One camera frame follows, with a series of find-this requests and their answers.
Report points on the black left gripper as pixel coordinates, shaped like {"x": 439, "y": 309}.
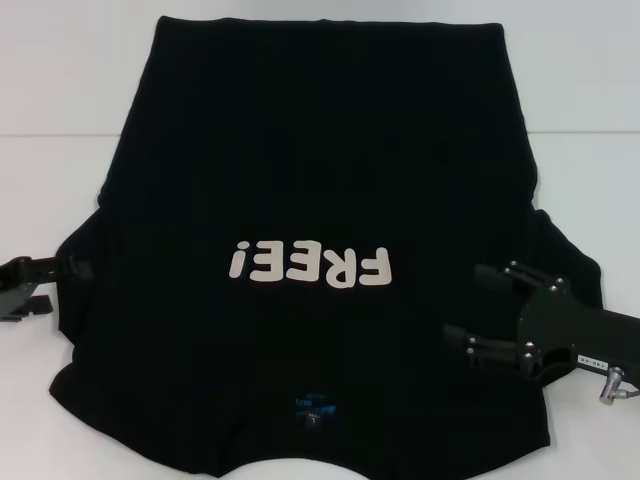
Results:
{"x": 15, "y": 290}

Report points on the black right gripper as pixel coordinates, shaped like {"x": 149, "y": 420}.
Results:
{"x": 555, "y": 325}

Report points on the black shirt with FREE print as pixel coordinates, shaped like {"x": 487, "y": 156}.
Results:
{"x": 320, "y": 150}

